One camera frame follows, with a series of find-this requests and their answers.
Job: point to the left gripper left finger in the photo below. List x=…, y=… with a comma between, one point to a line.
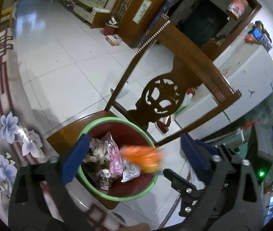
x=28, y=209

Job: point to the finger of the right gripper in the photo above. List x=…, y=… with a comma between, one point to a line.
x=182, y=185

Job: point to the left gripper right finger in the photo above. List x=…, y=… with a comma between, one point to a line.
x=230, y=199

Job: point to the orange plastic bag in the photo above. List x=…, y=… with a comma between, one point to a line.
x=148, y=158

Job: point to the silver blue foil wrapper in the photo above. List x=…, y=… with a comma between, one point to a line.
x=131, y=171

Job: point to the pink snack bag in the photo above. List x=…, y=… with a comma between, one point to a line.
x=116, y=166

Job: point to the red green trash bin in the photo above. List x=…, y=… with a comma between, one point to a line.
x=96, y=177

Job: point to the crumpled printed paper ball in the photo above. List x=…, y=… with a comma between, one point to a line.
x=97, y=152

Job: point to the wooden chair beside bin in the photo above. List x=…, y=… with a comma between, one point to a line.
x=161, y=97

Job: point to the white refrigerator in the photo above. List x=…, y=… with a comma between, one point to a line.
x=249, y=70

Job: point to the tissue box on floor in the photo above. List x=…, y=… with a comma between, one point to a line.
x=113, y=40

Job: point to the white tv cabinet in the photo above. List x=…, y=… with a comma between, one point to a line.
x=88, y=12

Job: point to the framed picture on cabinet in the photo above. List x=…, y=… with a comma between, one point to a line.
x=102, y=3

